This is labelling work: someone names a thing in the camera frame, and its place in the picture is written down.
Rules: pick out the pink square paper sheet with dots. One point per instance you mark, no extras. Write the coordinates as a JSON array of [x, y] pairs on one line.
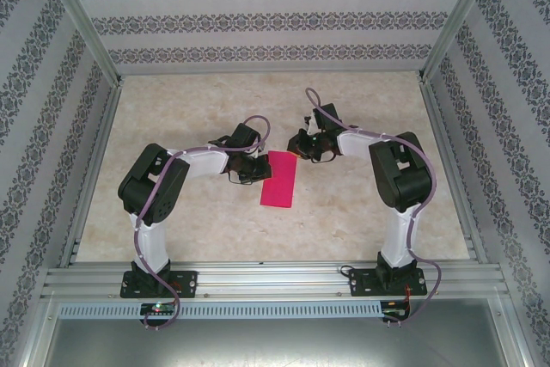
[[279, 182]]

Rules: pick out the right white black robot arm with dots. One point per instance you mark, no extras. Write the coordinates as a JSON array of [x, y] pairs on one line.
[[404, 173]]

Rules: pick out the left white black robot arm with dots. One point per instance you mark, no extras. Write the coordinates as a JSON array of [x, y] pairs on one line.
[[150, 186]]

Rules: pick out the grey metal sheet panel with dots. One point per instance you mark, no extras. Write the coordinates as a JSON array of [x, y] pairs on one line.
[[275, 341]]

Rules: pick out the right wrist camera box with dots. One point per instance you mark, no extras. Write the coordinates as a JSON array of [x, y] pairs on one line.
[[313, 123]]

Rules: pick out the aluminium mounting rail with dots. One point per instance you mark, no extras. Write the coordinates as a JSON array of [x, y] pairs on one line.
[[275, 277]]

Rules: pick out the right aluminium side rail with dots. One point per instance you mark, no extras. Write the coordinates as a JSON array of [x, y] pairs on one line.
[[447, 160]]

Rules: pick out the aluminium side rail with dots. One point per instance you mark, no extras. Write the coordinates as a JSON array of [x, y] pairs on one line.
[[447, 160], [96, 160]]

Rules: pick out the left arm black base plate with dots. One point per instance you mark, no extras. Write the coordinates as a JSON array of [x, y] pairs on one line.
[[187, 283]]

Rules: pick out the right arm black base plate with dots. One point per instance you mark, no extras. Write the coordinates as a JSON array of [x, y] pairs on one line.
[[363, 283]]

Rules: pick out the left aluminium side rail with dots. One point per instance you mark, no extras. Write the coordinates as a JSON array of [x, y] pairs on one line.
[[96, 160]]

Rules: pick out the right aluminium frame post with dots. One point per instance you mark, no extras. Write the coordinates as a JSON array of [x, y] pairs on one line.
[[460, 19]]

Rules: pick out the aluminium frame post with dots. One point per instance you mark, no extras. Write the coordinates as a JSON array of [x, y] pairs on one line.
[[81, 19], [460, 19]]

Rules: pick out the left aluminium frame post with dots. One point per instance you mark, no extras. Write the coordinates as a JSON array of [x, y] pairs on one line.
[[81, 19]]

